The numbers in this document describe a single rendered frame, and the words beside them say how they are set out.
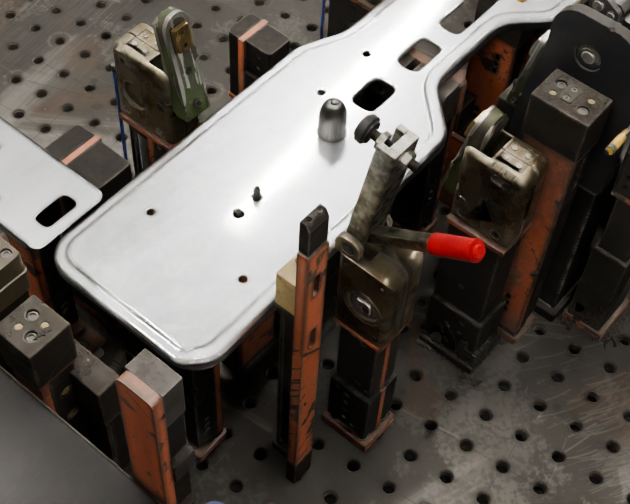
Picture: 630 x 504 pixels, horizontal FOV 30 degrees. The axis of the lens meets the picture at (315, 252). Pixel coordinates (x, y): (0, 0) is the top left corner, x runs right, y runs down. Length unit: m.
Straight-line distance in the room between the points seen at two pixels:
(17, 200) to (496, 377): 0.63
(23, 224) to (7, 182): 0.06
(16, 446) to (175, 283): 0.24
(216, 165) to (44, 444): 0.38
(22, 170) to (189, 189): 0.18
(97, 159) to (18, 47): 0.57
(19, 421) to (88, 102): 0.77
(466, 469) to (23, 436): 0.58
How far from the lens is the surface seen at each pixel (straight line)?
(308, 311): 1.08
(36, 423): 1.09
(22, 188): 1.28
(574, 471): 1.46
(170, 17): 1.27
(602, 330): 1.55
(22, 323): 1.08
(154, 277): 1.19
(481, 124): 1.20
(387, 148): 1.02
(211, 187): 1.26
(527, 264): 1.40
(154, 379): 0.90
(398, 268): 1.14
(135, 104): 1.40
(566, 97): 1.22
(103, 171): 1.31
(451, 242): 1.06
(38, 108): 1.77
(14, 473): 1.07
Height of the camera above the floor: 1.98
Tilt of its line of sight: 54 degrees down
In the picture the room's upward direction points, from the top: 4 degrees clockwise
